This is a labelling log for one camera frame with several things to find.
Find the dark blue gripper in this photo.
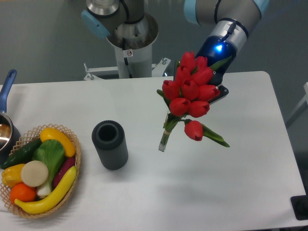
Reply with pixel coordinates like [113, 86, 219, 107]
[173, 36, 237, 105]

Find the red tulip bouquet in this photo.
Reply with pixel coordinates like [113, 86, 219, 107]
[157, 51, 231, 152]

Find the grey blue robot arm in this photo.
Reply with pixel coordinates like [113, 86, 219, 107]
[81, 0, 269, 101]

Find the dark grey ribbed vase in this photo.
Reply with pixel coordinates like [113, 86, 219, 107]
[91, 120, 128, 170]

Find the black box at edge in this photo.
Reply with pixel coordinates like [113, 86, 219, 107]
[290, 195, 308, 220]

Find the purple sweet potato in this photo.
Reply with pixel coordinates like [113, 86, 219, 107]
[53, 157, 75, 188]

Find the yellow squash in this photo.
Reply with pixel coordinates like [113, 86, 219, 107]
[40, 127, 76, 157]

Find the green bok choy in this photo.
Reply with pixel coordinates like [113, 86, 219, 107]
[32, 140, 65, 198]

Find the yellow banana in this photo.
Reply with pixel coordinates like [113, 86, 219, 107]
[14, 166, 77, 215]

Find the woven wicker basket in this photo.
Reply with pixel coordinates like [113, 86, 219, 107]
[0, 124, 81, 219]

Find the beige round disc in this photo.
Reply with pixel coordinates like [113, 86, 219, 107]
[21, 160, 49, 187]

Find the green cucumber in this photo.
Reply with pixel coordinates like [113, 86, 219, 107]
[0, 138, 42, 169]

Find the orange fruit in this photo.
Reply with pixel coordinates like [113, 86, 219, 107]
[10, 183, 37, 204]

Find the yellow bell pepper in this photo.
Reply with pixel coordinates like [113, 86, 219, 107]
[1, 164, 25, 188]

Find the white frame at right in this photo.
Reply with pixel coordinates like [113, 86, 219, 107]
[285, 82, 308, 129]

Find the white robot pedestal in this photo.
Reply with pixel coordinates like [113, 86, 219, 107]
[84, 13, 171, 80]

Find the blue handled saucepan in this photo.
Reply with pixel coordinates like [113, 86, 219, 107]
[0, 69, 20, 164]

